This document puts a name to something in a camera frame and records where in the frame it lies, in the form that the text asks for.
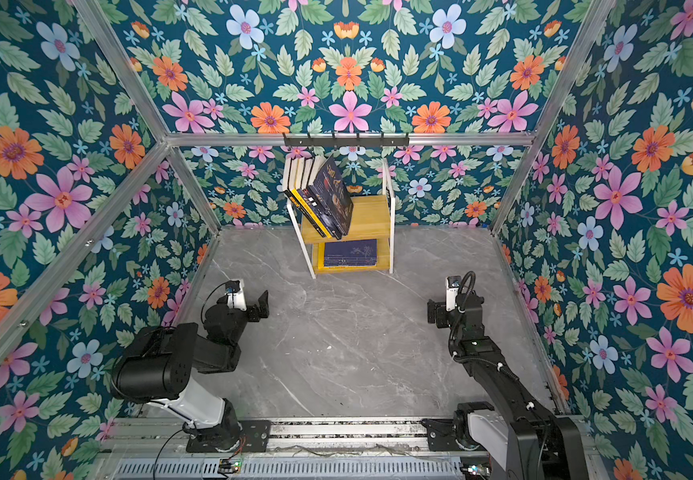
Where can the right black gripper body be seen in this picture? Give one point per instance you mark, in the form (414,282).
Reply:
(445,318)

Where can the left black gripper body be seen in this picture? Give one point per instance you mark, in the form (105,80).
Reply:
(252,317)

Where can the navy book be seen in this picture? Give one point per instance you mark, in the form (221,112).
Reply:
(349,252)

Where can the dark portrait book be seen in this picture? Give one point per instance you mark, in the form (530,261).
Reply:
(330,184)
(317,213)

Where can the yellow cartoon cover book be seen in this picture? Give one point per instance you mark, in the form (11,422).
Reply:
(300,185)

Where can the black book white characters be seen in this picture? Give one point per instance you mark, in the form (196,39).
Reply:
(319,208)

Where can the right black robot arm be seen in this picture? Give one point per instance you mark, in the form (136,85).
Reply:
(524,439)

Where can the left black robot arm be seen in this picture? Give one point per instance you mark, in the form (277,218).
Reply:
(156,370)

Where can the white wooden two-tier shelf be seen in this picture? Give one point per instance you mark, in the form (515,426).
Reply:
(370,244)

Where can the black book leaning on shelf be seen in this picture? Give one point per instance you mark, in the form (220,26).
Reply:
(293,169)

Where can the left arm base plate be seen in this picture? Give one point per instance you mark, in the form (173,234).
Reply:
(246,436)

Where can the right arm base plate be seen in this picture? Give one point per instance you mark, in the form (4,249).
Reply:
(442,436)

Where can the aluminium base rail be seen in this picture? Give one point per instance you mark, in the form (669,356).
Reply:
(319,436)

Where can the black hook rail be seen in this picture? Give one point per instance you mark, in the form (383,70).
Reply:
(333,140)

